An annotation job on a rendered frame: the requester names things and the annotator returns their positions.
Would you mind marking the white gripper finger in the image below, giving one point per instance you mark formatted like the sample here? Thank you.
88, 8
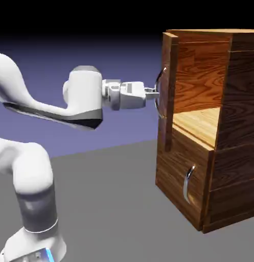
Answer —
149, 89
152, 95

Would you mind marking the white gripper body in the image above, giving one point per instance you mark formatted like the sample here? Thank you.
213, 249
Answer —
132, 96

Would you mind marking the wooden cabinet door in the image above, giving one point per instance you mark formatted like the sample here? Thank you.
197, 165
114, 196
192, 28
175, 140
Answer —
168, 92
179, 174

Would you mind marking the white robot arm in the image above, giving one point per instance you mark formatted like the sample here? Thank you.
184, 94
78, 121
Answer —
83, 92

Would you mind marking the wooden cabinet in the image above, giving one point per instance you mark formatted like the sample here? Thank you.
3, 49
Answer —
231, 127

